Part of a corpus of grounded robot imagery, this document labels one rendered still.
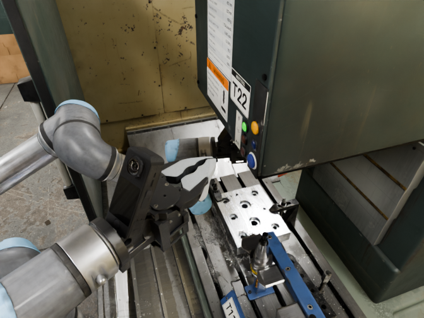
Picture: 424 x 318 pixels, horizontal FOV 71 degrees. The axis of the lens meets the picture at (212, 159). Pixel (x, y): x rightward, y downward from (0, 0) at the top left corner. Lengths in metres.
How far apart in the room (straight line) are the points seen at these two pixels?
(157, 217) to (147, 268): 1.10
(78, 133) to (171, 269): 0.85
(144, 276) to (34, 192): 1.95
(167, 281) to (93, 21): 1.31
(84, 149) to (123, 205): 0.40
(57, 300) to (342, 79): 0.52
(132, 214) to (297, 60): 0.33
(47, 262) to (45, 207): 2.63
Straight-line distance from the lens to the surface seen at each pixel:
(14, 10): 1.01
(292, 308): 0.85
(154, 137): 2.03
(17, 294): 0.38
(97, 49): 1.81
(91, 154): 0.78
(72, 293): 0.39
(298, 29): 0.49
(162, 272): 1.45
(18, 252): 0.56
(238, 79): 0.62
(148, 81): 1.89
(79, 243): 0.39
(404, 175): 1.21
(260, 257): 0.87
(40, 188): 3.22
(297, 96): 0.54
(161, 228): 0.42
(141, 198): 0.38
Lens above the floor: 1.97
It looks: 39 degrees down
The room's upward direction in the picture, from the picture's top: straight up
